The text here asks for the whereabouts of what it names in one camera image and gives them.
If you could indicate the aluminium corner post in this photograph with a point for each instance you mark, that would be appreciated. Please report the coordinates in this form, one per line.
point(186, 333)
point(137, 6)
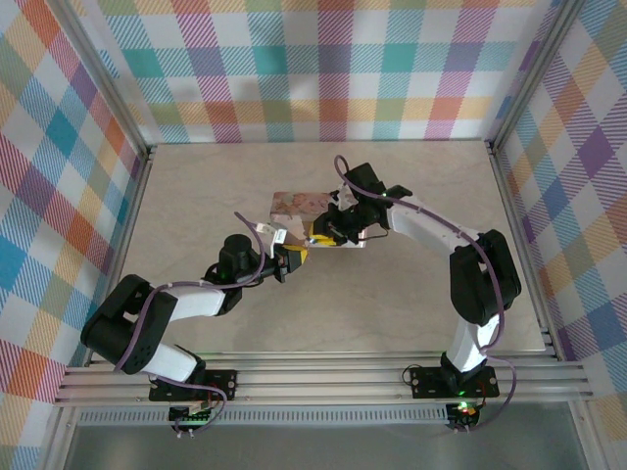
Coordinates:
point(98, 83)
point(534, 73)

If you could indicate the black base plate right arm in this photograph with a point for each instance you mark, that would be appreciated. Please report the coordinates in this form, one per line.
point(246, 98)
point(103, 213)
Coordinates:
point(426, 382)

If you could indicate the black base plate left arm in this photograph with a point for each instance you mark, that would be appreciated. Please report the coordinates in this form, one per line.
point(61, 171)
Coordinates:
point(220, 384)

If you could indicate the aluminium side rail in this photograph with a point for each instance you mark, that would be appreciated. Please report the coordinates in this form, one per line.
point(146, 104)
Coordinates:
point(519, 235)
point(130, 235)

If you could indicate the aluminium base frame rail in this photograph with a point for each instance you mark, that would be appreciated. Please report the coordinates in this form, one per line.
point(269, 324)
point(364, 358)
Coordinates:
point(318, 377)

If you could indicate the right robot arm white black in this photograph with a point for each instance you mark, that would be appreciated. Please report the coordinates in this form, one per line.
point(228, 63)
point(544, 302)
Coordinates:
point(426, 225)

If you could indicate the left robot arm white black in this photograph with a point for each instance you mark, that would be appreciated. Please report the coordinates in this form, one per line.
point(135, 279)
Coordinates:
point(191, 301)

